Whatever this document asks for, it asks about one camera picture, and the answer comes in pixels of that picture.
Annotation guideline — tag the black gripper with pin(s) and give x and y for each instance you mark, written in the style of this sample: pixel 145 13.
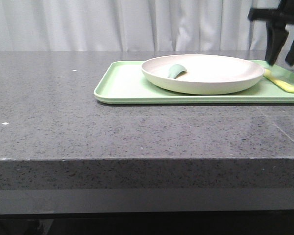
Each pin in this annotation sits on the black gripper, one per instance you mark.
pixel 276 30

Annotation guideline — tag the yellow plastic fork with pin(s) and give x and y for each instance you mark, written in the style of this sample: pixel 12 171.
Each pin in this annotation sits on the yellow plastic fork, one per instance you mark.
pixel 279 83

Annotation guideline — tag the white round plate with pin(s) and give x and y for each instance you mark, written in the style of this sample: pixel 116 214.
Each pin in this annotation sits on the white round plate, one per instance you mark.
pixel 206 74

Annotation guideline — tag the green plastic spoon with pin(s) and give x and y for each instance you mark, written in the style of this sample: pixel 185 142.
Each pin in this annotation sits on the green plastic spoon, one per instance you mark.
pixel 176 70

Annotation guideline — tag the light green serving tray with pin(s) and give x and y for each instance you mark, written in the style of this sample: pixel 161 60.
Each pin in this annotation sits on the light green serving tray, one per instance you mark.
pixel 124 83

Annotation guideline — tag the white curtain backdrop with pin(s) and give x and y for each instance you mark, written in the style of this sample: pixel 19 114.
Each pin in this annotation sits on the white curtain backdrop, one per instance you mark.
pixel 131 25

